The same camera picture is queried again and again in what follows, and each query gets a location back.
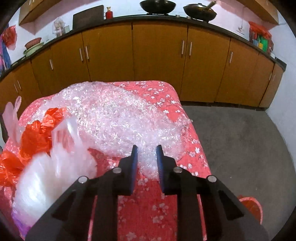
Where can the red plastic trash basket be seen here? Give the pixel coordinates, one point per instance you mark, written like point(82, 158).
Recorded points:
point(253, 206)

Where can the black wok left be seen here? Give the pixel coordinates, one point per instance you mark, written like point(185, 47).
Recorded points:
point(160, 7)

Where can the hanging red plastic bag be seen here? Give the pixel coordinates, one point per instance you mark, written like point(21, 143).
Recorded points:
point(9, 37)

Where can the clear bubble wrap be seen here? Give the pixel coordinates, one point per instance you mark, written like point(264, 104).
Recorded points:
point(113, 117)

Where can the black countertop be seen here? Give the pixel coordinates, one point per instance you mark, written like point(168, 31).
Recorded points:
point(150, 19)

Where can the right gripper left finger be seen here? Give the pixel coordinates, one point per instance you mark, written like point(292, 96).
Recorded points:
point(89, 206)

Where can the green box on counter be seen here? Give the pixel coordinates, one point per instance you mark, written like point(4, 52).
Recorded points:
point(262, 43)

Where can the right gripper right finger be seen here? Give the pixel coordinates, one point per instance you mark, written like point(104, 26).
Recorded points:
point(205, 206)

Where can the red bottle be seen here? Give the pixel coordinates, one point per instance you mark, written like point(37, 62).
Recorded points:
point(109, 13)

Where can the translucent pinkish plastic bag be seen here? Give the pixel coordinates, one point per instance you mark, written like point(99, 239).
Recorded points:
point(11, 122)

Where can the white plastic bag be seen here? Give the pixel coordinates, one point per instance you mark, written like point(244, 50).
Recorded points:
point(48, 176)

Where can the red-brown basin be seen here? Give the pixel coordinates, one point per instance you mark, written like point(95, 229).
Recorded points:
point(33, 42)

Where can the lower wooden cabinets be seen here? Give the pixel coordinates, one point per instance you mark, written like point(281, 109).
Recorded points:
point(200, 62)

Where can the green basin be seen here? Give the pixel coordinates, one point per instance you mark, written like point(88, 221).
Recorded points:
point(33, 49)

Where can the black wok with lid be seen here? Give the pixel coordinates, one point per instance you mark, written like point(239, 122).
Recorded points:
point(200, 11)

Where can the upper wooden cabinets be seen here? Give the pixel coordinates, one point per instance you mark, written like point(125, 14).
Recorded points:
point(31, 10)

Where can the wall power socket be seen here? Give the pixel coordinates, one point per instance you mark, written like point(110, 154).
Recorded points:
point(240, 31)

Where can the wooden cabinets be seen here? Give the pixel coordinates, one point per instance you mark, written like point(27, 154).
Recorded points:
point(200, 62)
point(31, 10)

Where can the dark cutting board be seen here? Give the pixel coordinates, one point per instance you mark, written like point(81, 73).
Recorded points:
point(87, 17)

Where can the bagged jars on counter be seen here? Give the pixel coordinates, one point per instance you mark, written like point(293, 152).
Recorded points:
point(58, 27)

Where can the red bag on counter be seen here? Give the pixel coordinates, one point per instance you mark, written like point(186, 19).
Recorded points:
point(258, 30)

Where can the red plastic bag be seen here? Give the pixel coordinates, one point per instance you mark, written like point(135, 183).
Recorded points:
point(36, 138)
point(9, 37)

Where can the pink blue hanging cloth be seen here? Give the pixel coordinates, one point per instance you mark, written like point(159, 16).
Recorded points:
point(5, 61)

